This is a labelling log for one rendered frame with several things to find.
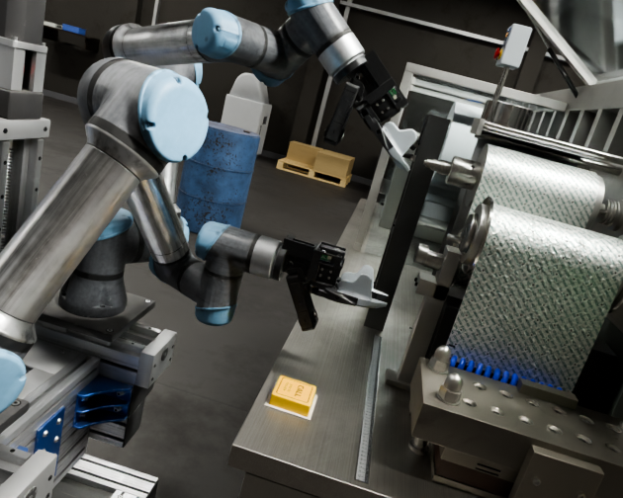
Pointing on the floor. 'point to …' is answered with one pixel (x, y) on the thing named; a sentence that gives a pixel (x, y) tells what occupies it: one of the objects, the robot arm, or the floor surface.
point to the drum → (218, 177)
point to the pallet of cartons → (317, 163)
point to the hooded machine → (248, 107)
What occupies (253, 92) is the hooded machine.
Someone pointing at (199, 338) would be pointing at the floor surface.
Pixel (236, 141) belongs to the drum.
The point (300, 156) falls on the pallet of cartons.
